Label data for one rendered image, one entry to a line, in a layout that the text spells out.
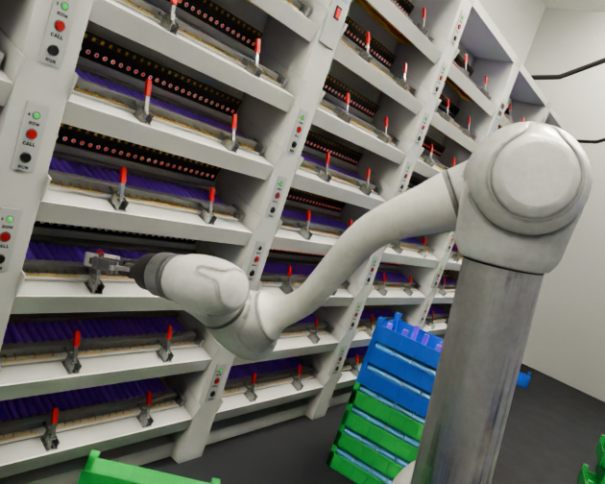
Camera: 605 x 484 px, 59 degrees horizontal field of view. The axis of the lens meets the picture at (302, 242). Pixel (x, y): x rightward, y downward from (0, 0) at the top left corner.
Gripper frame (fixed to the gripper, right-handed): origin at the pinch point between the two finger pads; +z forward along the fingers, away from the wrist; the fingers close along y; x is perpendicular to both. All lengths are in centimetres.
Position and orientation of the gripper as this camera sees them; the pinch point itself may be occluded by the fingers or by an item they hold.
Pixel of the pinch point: (101, 260)
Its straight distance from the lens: 125.3
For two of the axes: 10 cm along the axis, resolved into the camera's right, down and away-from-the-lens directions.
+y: 5.9, 0.8, 8.1
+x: 1.4, -9.9, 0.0
